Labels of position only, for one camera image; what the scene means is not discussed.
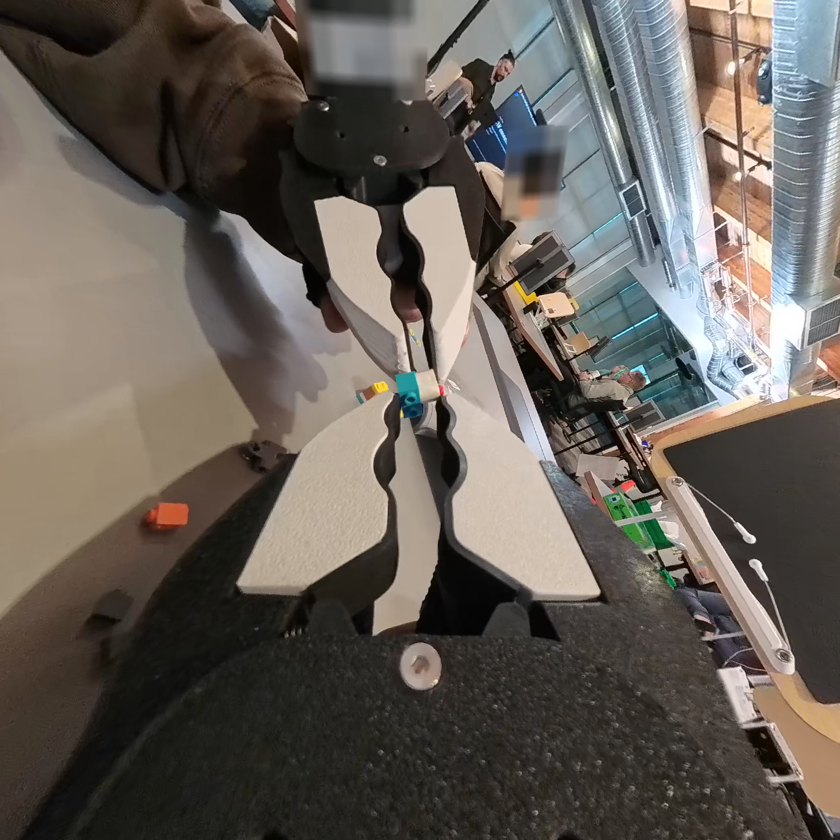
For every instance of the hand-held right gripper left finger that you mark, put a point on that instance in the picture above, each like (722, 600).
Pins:
(321, 518)

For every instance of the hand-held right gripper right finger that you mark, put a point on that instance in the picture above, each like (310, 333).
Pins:
(518, 525)

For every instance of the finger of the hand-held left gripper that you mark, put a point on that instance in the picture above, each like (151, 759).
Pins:
(348, 262)
(446, 262)

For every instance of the teal toy brick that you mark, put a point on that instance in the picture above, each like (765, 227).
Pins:
(408, 387)

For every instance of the person's left forearm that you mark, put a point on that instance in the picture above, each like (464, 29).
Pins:
(164, 85)

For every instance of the grey desk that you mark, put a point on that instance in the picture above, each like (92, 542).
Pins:
(98, 295)

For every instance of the person's left hand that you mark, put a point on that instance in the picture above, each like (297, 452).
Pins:
(333, 318)

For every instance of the flat dark grey toy piece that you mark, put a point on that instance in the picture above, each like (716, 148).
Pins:
(262, 454)

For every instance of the grey monitor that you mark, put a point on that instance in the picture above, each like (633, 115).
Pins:
(544, 259)

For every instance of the green box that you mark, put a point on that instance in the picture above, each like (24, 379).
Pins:
(633, 522)

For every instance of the light wooden chair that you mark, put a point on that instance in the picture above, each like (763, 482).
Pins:
(558, 305)

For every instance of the yellow and blue brick build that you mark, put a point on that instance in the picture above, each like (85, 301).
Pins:
(375, 390)

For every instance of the monitor with blue screen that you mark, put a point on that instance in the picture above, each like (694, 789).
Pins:
(512, 124)

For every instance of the orange toy brick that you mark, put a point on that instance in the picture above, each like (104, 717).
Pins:
(169, 515)

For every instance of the black panel with wooden rim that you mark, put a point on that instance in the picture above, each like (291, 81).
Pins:
(774, 492)

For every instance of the ribbed silver ventilation duct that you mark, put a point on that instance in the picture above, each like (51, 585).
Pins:
(669, 98)
(610, 131)
(804, 164)

